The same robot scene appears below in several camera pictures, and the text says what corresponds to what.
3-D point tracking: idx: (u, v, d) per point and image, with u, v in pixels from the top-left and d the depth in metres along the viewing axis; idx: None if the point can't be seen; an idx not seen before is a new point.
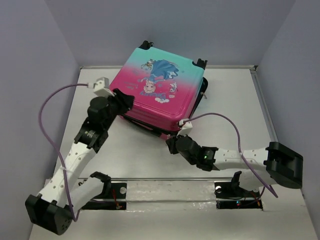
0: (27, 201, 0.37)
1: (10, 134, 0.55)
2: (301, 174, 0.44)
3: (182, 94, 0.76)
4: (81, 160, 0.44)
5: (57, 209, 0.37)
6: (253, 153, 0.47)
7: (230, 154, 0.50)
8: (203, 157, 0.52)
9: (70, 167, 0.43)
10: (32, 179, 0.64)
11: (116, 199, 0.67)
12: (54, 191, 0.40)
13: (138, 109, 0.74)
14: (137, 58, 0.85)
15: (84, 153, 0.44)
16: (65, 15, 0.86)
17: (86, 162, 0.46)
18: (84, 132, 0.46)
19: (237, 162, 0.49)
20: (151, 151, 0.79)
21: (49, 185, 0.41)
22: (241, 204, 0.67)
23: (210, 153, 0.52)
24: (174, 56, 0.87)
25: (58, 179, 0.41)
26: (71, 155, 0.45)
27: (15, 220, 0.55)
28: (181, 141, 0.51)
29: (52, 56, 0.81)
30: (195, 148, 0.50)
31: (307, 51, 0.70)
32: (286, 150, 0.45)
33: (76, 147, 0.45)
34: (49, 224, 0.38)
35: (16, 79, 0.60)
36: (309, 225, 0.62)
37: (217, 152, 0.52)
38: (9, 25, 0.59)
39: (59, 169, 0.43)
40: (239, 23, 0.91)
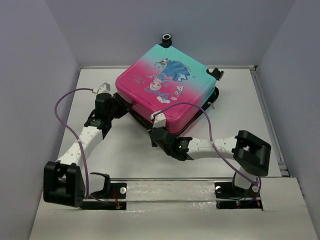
0: (47, 166, 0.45)
1: (10, 134, 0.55)
2: (269, 162, 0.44)
3: (186, 98, 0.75)
4: (92, 137, 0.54)
5: (76, 169, 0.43)
6: (223, 141, 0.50)
7: (202, 143, 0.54)
8: (178, 147, 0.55)
9: (83, 141, 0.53)
10: (32, 178, 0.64)
11: (117, 199, 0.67)
12: (71, 158, 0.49)
13: (138, 104, 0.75)
14: (153, 54, 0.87)
15: (95, 132, 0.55)
16: (65, 16, 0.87)
17: (96, 141, 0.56)
18: (92, 120, 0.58)
19: (208, 150, 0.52)
20: (151, 151, 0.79)
21: (67, 154, 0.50)
22: (241, 204, 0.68)
23: (184, 143, 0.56)
24: (188, 60, 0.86)
25: (74, 149, 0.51)
26: (84, 133, 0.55)
27: (15, 219, 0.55)
28: (155, 132, 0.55)
29: (52, 57, 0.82)
30: (169, 137, 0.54)
31: (307, 50, 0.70)
32: (254, 138, 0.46)
33: (85, 130, 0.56)
34: (67, 190, 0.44)
35: (17, 79, 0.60)
36: (309, 225, 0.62)
37: (191, 141, 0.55)
38: (10, 26, 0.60)
39: (74, 143, 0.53)
40: (239, 23, 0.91)
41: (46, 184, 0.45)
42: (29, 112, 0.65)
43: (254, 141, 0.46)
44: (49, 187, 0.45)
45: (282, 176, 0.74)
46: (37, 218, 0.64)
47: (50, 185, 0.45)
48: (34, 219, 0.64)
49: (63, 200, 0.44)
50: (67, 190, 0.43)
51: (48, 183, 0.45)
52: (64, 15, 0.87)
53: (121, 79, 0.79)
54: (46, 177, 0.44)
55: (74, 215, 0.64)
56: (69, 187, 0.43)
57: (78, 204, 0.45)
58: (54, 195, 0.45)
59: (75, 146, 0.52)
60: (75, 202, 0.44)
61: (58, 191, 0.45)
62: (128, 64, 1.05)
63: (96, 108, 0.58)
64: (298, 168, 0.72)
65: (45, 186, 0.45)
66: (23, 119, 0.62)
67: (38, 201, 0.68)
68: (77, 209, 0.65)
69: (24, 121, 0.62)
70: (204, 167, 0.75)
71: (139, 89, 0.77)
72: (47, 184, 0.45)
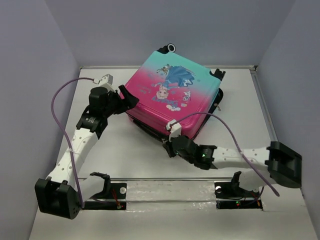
0: (38, 185, 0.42)
1: (10, 134, 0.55)
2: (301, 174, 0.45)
3: (195, 103, 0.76)
4: (85, 144, 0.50)
5: (68, 188, 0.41)
6: (253, 152, 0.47)
7: (229, 153, 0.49)
8: (201, 156, 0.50)
9: (75, 150, 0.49)
10: (32, 179, 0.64)
11: (117, 199, 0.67)
12: (63, 173, 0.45)
13: (148, 115, 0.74)
14: (154, 61, 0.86)
15: (88, 137, 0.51)
16: (65, 16, 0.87)
17: (90, 146, 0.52)
18: (85, 119, 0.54)
19: (237, 161, 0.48)
20: (151, 152, 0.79)
21: (58, 168, 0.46)
22: (241, 204, 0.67)
23: (208, 152, 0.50)
24: (191, 64, 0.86)
25: (65, 162, 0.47)
26: (76, 140, 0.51)
27: (15, 220, 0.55)
28: (177, 140, 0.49)
29: (52, 57, 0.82)
30: (191, 146, 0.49)
31: (307, 51, 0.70)
32: (286, 150, 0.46)
33: (79, 132, 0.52)
34: (61, 206, 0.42)
35: (16, 79, 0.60)
36: (309, 225, 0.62)
37: (216, 150, 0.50)
38: (9, 26, 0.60)
39: (65, 153, 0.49)
40: (239, 23, 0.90)
41: (40, 199, 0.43)
42: (29, 112, 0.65)
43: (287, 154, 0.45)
44: (43, 202, 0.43)
45: None
46: (37, 219, 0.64)
47: (43, 200, 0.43)
48: (34, 219, 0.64)
49: (58, 213, 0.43)
50: (61, 206, 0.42)
51: (41, 198, 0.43)
52: (64, 15, 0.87)
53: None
54: (38, 193, 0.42)
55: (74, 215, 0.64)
56: (63, 204, 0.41)
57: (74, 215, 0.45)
58: (49, 209, 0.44)
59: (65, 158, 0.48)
60: (71, 215, 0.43)
61: (53, 204, 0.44)
62: (128, 64, 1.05)
63: (91, 105, 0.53)
64: None
65: (39, 201, 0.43)
66: (23, 120, 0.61)
67: None
68: None
69: (24, 121, 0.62)
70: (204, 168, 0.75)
71: (146, 100, 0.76)
72: (41, 198, 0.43)
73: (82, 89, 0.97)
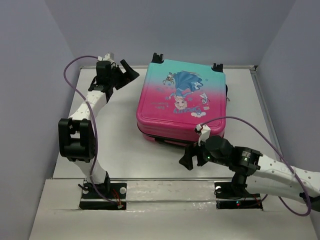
0: (61, 121, 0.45)
1: (11, 134, 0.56)
2: None
3: (215, 103, 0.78)
4: (98, 100, 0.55)
5: (88, 122, 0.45)
6: (307, 175, 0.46)
7: (278, 167, 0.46)
8: (242, 159, 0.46)
9: (91, 101, 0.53)
10: (32, 179, 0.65)
11: (119, 199, 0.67)
12: (81, 115, 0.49)
13: (177, 128, 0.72)
14: (155, 74, 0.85)
15: (100, 95, 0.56)
16: (65, 16, 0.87)
17: (100, 105, 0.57)
18: (95, 86, 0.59)
19: (288, 178, 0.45)
20: (152, 151, 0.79)
21: (77, 112, 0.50)
22: (241, 204, 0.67)
23: (249, 155, 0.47)
24: (193, 67, 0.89)
25: (83, 108, 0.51)
26: (90, 96, 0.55)
27: (15, 220, 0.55)
28: (212, 140, 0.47)
29: (52, 57, 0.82)
30: (228, 148, 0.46)
31: (307, 51, 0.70)
32: None
33: (90, 94, 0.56)
34: (82, 142, 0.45)
35: (17, 80, 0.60)
36: (310, 225, 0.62)
37: (262, 158, 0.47)
38: (10, 25, 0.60)
39: (82, 103, 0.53)
40: (238, 23, 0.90)
41: (61, 139, 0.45)
42: (29, 112, 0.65)
43: None
44: (64, 141, 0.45)
45: None
46: (37, 219, 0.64)
47: (65, 139, 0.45)
48: (34, 219, 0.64)
49: (78, 153, 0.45)
50: (83, 142, 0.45)
51: (63, 138, 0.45)
52: (64, 15, 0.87)
53: (141, 112, 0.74)
54: (61, 132, 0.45)
55: (74, 215, 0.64)
56: (84, 138, 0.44)
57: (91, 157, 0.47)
58: (70, 149, 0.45)
59: (83, 105, 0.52)
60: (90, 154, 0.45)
61: (73, 145, 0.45)
62: (128, 64, 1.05)
63: (98, 73, 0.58)
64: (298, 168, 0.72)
65: (60, 141, 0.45)
66: (23, 120, 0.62)
67: (38, 200, 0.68)
68: (77, 209, 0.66)
69: (24, 122, 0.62)
70: (204, 167, 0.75)
71: (168, 114, 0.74)
72: (62, 137, 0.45)
73: (82, 89, 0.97)
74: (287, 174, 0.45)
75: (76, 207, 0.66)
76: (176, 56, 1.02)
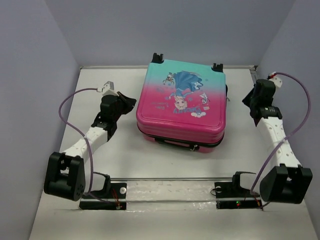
0: (52, 155, 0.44)
1: (11, 134, 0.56)
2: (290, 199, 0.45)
3: (215, 102, 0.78)
4: (97, 136, 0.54)
5: (80, 161, 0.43)
6: (287, 153, 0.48)
7: (276, 130, 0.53)
8: (264, 108, 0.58)
9: (89, 138, 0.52)
10: (32, 179, 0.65)
11: (118, 199, 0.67)
12: (77, 150, 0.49)
13: (177, 128, 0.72)
14: (155, 74, 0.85)
15: (101, 132, 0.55)
16: (65, 16, 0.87)
17: (99, 141, 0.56)
18: (99, 122, 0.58)
19: (272, 139, 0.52)
20: (152, 151, 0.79)
21: (72, 147, 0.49)
22: (241, 204, 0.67)
23: (271, 112, 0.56)
24: (193, 67, 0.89)
25: (80, 143, 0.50)
26: (90, 132, 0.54)
27: (15, 220, 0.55)
28: (267, 82, 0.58)
29: (52, 57, 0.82)
30: (266, 92, 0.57)
31: (307, 52, 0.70)
32: (304, 185, 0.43)
33: (92, 129, 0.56)
34: (68, 182, 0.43)
35: (16, 80, 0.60)
36: (309, 225, 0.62)
37: (275, 120, 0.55)
38: (9, 26, 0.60)
39: (80, 138, 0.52)
40: (238, 23, 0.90)
41: (48, 174, 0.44)
42: (29, 112, 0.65)
43: (302, 183, 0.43)
44: (51, 177, 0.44)
45: None
46: (38, 219, 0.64)
47: (52, 174, 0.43)
48: (34, 219, 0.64)
49: (63, 192, 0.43)
50: (68, 182, 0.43)
51: (51, 173, 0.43)
52: (64, 14, 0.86)
53: (141, 112, 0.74)
54: (50, 166, 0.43)
55: (74, 215, 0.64)
56: (70, 178, 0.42)
57: (76, 197, 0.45)
58: (55, 185, 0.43)
59: (81, 141, 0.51)
60: (74, 196, 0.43)
61: (59, 183, 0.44)
62: (128, 64, 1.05)
63: (102, 111, 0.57)
64: None
65: (47, 176, 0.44)
66: (23, 120, 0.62)
67: (38, 201, 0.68)
68: (77, 209, 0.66)
69: (24, 122, 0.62)
70: (204, 167, 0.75)
71: (169, 114, 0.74)
72: (49, 173, 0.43)
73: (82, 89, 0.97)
74: (276, 137, 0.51)
75: (76, 207, 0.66)
76: (176, 56, 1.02)
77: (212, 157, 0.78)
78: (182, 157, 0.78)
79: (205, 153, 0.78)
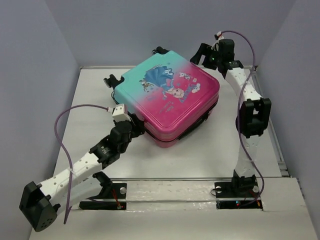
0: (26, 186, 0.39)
1: (11, 134, 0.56)
2: (261, 128, 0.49)
3: (193, 72, 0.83)
4: (87, 170, 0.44)
5: (47, 206, 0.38)
6: (250, 90, 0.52)
7: (240, 77, 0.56)
8: (228, 63, 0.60)
9: (75, 171, 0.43)
10: (32, 179, 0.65)
11: (118, 199, 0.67)
12: (50, 188, 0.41)
13: (196, 111, 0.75)
14: (132, 91, 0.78)
15: (93, 165, 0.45)
16: (65, 16, 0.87)
17: (90, 173, 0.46)
18: (100, 147, 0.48)
19: (238, 84, 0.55)
20: (152, 151, 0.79)
21: (51, 180, 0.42)
22: (240, 203, 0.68)
23: (234, 64, 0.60)
24: (150, 60, 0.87)
25: (61, 178, 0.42)
26: (81, 162, 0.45)
27: (15, 220, 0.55)
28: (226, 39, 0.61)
29: (52, 57, 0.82)
30: (228, 49, 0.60)
31: (307, 52, 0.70)
32: (267, 113, 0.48)
33: (87, 156, 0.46)
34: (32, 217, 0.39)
35: (16, 81, 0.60)
36: (310, 225, 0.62)
37: (235, 69, 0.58)
38: (9, 26, 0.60)
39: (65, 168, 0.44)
40: (238, 23, 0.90)
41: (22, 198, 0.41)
42: (29, 113, 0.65)
43: (265, 111, 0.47)
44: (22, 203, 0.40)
45: (282, 176, 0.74)
46: None
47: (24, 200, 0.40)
48: None
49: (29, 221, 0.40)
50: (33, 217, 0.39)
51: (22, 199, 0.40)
52: (64, 15, 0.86)
53: (162, 125, 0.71)
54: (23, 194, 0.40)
55: (74, 215, 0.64)
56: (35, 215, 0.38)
57: (38, 229, 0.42)
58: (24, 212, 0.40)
59: (63, 173, 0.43)
60: (38, 227, 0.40)
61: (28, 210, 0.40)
62: (128, 64, 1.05)
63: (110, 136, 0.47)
64: (298, 168, 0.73)
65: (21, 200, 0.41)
66: (23, 120, 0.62)
67: None
68: (77, 209, 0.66)
69: (24, 122, 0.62)
70: (204, 167, 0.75)
71: (181, 106, 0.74)
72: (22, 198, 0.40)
73: (82, 90, 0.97)
74: (241, 81, 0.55)
75: (76, 207, 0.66)
76: None
77: (212, 157, 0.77)
78: (182, 156, 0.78)
79: (205, 153, 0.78)
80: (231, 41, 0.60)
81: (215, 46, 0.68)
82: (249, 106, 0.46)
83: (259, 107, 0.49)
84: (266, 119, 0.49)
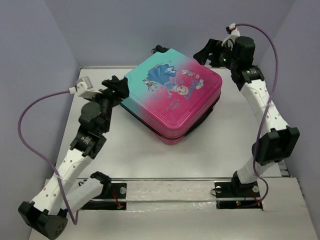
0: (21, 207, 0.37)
1: (11, 135, 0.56)
2: (282, 157, 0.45)
3: (196, 69, 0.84)
4: (75, 169, 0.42)
5: (47, 221, 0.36)
6: (274, 115, 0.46)
7: (262, 95, 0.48)
8: (245, 72, 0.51)
9: (63, 175, 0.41)
10: (32, 180, 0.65)
11: (118, 199, 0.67)
12: (45, 200, 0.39)
13: (202, 106, 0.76)
14: (137, 91, 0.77)
15: (79, 162, 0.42)
16: (65, 16, 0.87)
17: (81, 170, 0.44)
18: (80, 138, 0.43)
19: (259, 105, 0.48)
20: (152, 151, 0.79)
21: (42, 193, 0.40)
22: (241, 204, 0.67)
23: (252, 74, 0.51)
24: (151, 58, 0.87)
25: (51, 187, 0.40)
26: (66, 162, 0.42)
27: (15, 221, 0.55)
28: (246, 39, 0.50)
29: (52, 57, 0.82)
30: (246, 54, 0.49)
31: (307, 52, 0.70)
32: (292, 143, 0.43)
33: (70, 154, 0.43)
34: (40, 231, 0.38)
35: (16, 81, 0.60)
36: (310, 225, 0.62)
37: (255, 82, 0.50)
38: (8, 26, 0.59)
39: (52, 176, 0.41)
40: (239, 23, 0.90)
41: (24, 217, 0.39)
42: (29, 113, 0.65)
43: (290, 142, 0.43)
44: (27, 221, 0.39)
45: (281, 176, 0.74)
46: None
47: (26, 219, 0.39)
48: None
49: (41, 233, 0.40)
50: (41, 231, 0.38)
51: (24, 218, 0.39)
52: (64, 15, 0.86)
53: (170, 122, 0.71)
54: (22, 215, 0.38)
55: None
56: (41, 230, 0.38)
57: (54, 236, 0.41)
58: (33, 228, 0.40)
59: (52, 181, 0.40)
60: (51, 236, 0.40)
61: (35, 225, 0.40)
62: (128, 64, 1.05)
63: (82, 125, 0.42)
64: (298, 168, 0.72)
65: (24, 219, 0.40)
66: (23, 120, 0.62)
67: None
68: None
69: (24, 122, 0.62)
70: (204, 167, 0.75)
71: (187, 103, 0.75)
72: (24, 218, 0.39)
73: None
74: (263, 101, 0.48)
75: None
76: None
77: (212, 157, 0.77)
78: (183, 156, 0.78)
79: (205, 153, 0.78)
80: (252, 43, 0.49)
81: (227, 42, 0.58)
82: (274, 138, 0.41)
83: (283, 134, 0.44)
84: (289, 150, 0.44)
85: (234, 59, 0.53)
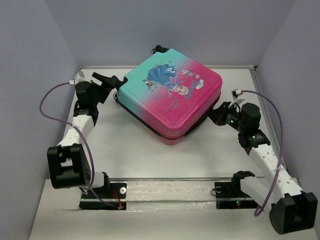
0: (50, 151, 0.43)
1: (11, 134, 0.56)
2: (302, 227, 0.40)
3: (196, 69, 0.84)
4: (85, 123, 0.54)
5: (79, 147, 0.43)
6: (286, 180, 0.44)
7: (270, 158, 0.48)
8: (251, 137, 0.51)
9: (79, 125, 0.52)
10: (32, 180, 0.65)
11: (119, 199, 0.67)
12: (71, 140, 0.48)
13: (201, 106, 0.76)
14: (136, 91, 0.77)
15: (86, 118, 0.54)
16: (65, 16, 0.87)
17: (88, 128, 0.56)
18: (80, 111, 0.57)
19: (268, 169, 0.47)
20: (152, 151, 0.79)
21: (65, 139, 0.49)
22: (241, 204, 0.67)
23: (258, 139, 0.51)
24: (151, 58, 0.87)
25: (72, 133, 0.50)
26: (75, 121, 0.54)
27: (15, 220, 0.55)
28: (252, 106, 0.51)
29: (52, 57, 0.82)
30: (253, 122, 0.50)
31: (306, 52, 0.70)
32: (310, 212, 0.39)
33: (76, 118, 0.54)
34: (75, 166, 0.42)
35: (16, 81, 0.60)
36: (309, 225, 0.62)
37: (262, 146, 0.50)
38: (8, 26, 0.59)
39: (69, 129, 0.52)
40: (238, 23, 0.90)
41: (52, 169, 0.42)
42: (29, 113, 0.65)
43: (308, 212, 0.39)
44: (56, 170, 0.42)
45: None
46: (38, 219, 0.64)
47: (55, 168, 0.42)
48: (34, 219, 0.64)
49: (72, 180, 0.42)
50: (75, 167, 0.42)
51: (54, 166, 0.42)
52: (64, 15, 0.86)
53: (170, 122, 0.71)
54: (51, 162, 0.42)
55: (74, 215, 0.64)
56: (77, 163, 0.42)
57: (86, 182, 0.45)
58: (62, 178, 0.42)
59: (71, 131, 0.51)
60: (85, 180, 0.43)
61: (64, 174, 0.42)
62: (128, 64, 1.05)
63: (79, 98, 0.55)
64: (298, 168, 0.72)
65: (51, 171, 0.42)
66: (23, 120, 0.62)
67: (38, 200, 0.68)
68: (77, 209, 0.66)
69: (24, 121, 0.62)
70: (204, 168, 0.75)
71: (187, 103, 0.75)
72: (53, 167, 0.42)
73: None
74: (272, 166, 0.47)
75: (76, 207, 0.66)
76: None
77: (212, 157, 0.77)
78: (182, 156, 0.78)
79: (205, 153, 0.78)
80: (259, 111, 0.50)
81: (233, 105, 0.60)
82: (289, 204, 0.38)
83: (299, 201, 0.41)
84: (310, 219, 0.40)
85: (241, 123, 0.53)
